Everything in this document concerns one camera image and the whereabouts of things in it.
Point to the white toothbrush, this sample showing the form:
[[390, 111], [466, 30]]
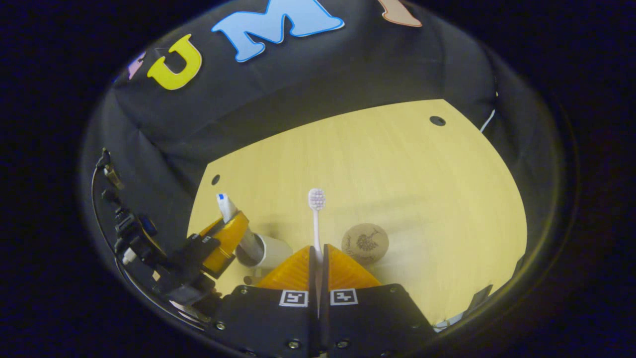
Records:
[[316, 199]]

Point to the white toothpaste tube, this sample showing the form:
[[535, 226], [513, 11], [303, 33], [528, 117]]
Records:
[[227, 205]]

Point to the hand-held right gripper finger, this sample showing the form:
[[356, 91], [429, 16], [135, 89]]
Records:
[[312, 318], [324, 318]]

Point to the white cup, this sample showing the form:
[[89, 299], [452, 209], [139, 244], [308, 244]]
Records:
[[276, 248]]

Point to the black backdrop cloth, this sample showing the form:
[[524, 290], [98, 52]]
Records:
[[298, 84]]

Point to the round cork coaster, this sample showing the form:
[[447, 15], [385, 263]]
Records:
[[365, 243]]

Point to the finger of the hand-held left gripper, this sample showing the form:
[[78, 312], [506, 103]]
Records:
[[228, 239]]

